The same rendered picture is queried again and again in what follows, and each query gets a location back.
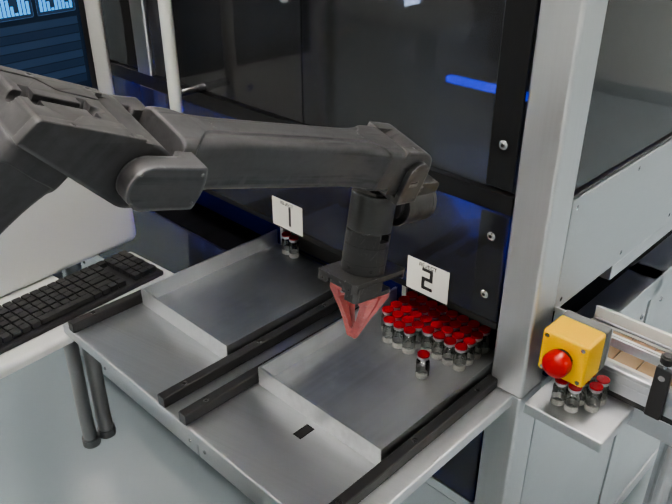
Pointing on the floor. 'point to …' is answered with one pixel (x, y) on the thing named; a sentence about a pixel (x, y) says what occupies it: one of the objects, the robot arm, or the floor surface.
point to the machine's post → (539, 228)
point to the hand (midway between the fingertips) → (352, 330)
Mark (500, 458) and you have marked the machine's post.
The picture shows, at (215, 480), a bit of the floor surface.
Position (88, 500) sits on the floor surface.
